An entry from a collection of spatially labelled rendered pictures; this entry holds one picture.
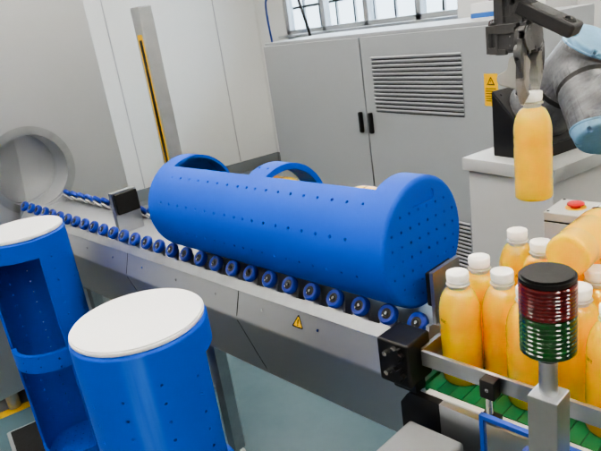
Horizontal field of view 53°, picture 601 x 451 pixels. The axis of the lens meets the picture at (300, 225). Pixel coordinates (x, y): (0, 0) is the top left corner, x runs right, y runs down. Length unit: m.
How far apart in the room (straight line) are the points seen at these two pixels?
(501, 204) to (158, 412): 1.15
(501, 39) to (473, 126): 1.78
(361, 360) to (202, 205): 0.59
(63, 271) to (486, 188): 1.41
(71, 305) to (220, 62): 4.83
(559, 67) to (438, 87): 1.42
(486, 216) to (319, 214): 0.78
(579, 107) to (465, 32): 1.40
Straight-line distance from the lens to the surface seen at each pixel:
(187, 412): 1.27
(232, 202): 1.50
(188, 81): 6.58
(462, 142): 3.07
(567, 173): 1.78
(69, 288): 2.22
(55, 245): 2.16
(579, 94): 1.67
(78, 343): 1.27
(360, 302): 1.32
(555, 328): 0.73
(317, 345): 1.43
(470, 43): 2.95
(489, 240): 1.95
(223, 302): 1.69
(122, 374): 1.21
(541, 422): 0.82
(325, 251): 1.27
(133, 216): 2.29
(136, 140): 6.40
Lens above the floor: 1.57
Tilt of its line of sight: 19 degrees down
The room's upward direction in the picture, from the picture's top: 9 degrees counter-clockwise
